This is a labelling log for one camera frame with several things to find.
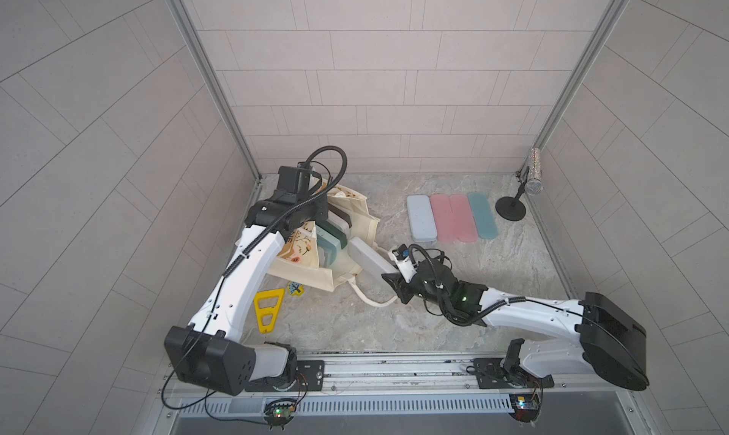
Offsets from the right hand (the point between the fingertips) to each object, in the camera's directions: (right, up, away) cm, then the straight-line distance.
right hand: (386, 275), depth 78 cm
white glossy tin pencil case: (-4, +6, -2) cm, 7 cm away
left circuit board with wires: (-25, -28, -13) cm, 40 cm away
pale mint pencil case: (+14, +14, +25) cm, 31 cm away
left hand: (-17, +21, 0) cm, 27 cm away
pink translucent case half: (+22, +18, +28) cm, 40 cm away
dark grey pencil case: (-15, +16, +18) cm, 29 cm away
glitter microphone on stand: (+48, +17, +27) cm, 58 cm away
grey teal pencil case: (-18, +6, +11) cm, 22 cm away
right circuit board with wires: (+34, -29, -9) cm, 46 cm away
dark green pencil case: (-17, +10, +15) cm, 24 cm away
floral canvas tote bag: (-23, +5, -3) cm, 24 cm away
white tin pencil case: (-15, +13, +15) cm, 25 cm away
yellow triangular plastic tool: (-34, -11, +3) cm, 36 cm away
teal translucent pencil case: (+37, +15, +27) cm, 48 cm away
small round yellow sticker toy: (-27, -6, +7) cm, 29 cm away
